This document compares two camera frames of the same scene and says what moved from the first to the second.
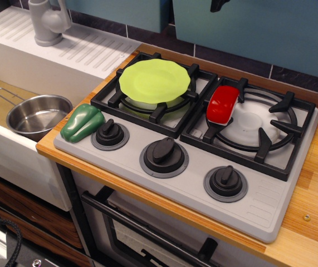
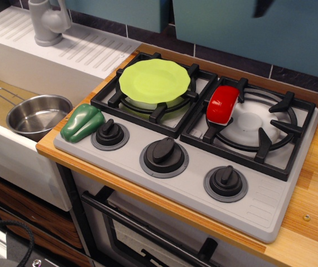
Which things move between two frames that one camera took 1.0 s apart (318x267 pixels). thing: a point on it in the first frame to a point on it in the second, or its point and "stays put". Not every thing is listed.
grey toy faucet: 49,25 stays put
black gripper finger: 216,5 to 262,7
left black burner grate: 164,94 stays put
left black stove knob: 112,137 stays put
